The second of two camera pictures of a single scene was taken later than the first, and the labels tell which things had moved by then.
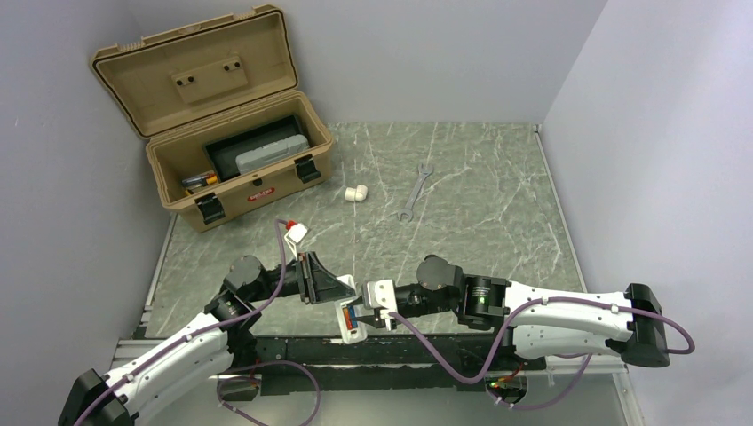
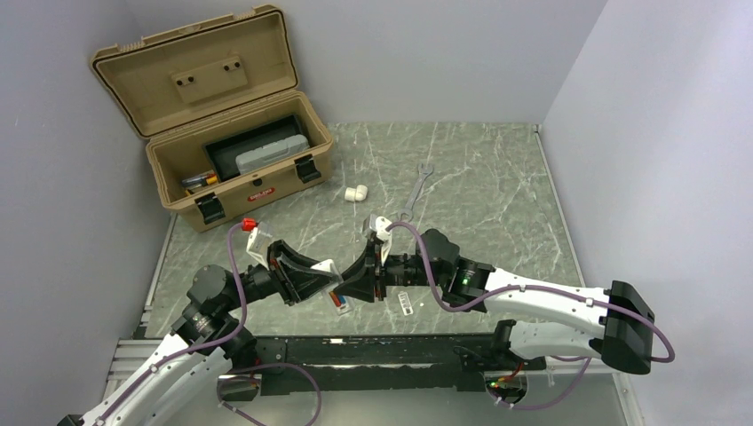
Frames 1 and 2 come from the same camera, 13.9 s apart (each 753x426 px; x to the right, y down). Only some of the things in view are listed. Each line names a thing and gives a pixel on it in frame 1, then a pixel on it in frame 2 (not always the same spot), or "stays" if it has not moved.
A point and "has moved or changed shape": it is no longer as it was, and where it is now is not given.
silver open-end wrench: (424, 172) stays
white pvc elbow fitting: (358, 193) stays
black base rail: (322, 364) stays
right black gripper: (373, 320) to (368, 279)
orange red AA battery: (345, 312) has moved or changed shape
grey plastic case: (263, 154) stays
